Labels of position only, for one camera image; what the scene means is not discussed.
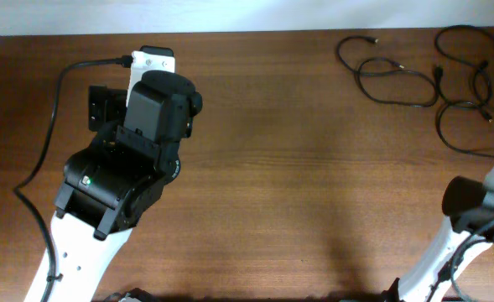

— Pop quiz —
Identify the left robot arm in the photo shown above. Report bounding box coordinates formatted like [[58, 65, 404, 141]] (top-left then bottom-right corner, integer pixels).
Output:
[[25, 70, 203, 301]]

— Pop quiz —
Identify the left camera black cable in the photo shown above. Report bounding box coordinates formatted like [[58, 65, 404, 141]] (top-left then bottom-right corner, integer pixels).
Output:
[[12, 55, 134, 302]]

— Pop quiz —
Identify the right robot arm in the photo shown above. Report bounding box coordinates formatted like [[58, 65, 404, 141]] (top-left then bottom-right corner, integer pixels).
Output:
[[373, 25, 494, 301]]

